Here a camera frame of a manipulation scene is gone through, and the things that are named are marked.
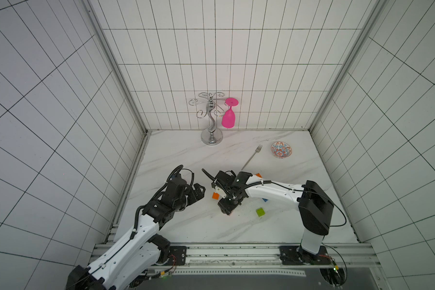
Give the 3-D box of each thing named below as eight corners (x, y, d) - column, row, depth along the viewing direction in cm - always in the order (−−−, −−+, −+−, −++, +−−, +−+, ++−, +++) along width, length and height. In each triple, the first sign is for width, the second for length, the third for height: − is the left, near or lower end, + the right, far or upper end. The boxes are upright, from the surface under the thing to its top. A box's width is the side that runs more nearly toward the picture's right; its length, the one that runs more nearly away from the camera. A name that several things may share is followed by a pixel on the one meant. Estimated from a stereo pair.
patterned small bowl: (272, 158, 107) (274, 154, 103) (269, 145, 114) (271, 141, 110) (291, 158, 107) (293, 154, 103) (286, 145, 114) (289, 141, 110)
